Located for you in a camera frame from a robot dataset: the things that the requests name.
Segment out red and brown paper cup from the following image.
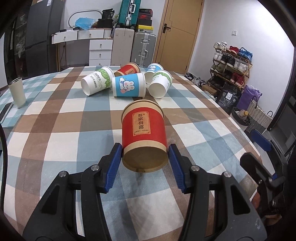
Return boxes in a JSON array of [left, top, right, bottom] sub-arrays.
[[121, 99, 168, 173]]

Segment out blue and white paper cup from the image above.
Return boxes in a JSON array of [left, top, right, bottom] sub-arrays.
[[144, 63, 164, 84]]

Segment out blue bunny paper cup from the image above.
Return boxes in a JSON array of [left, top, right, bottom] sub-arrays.
[[112, 73, 146, 97]]

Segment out white green-leaf paper cup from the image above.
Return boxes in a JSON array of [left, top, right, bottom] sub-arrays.
[[81, 66, 115, 96]]

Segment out person's right hand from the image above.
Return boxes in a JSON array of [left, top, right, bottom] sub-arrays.
[[251, 192, 282, 220]]

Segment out woven basket bag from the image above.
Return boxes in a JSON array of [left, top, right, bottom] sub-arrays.
[[246, 96, 273, 133]]

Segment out purple shopping bag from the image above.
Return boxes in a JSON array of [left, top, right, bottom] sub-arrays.
[[236, 85, 262, 110]]

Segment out wooden shoe rack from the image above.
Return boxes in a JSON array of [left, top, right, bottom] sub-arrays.
[[207, 42, 253, 91]]

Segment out checkered tablecloth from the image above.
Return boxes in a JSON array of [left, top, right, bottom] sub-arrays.
[[3, 67, 259, 240]]

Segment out smartphone with white case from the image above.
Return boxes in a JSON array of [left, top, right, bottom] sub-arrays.
[[0, 102, 13, 123]]

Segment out cream insulated tumbler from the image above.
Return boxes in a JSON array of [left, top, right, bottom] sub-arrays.
[[8, 77, 26, 108]]

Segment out wooden door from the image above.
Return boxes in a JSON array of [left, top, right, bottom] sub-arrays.
[[153, 0, 204, 74]]

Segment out silver aluminium suitcase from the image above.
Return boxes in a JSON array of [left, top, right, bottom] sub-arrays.
[[130, 32, 157, 68]]

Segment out stacked shoe boxes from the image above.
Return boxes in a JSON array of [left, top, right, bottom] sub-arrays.
[[137, 8, 154, 33]]

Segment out beige hard suitcase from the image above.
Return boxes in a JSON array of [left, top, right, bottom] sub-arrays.
[[111, 28, 134, 67]]

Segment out teal hard suitcase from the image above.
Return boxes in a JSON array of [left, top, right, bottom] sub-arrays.
[[117, 0, 141, 28]]

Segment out white drawer desk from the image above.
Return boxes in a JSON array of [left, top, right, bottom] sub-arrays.
[[52, 28, 113, 67]]

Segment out black bag on desk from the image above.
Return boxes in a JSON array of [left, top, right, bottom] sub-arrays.
[[92, 9, 115, 29]]

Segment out black refrigerator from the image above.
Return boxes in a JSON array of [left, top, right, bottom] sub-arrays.
[[25, 0, 65, 78]]

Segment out blue plastic bag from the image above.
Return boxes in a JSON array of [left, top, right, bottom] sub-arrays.
[[75, 18, 96, 30]]

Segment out oval white mirror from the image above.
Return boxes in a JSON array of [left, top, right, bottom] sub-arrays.
[[67, 9, 102, 28]]

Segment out dark glass cabinet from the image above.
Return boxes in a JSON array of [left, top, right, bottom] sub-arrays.
[[4, 1, 32, 83]]

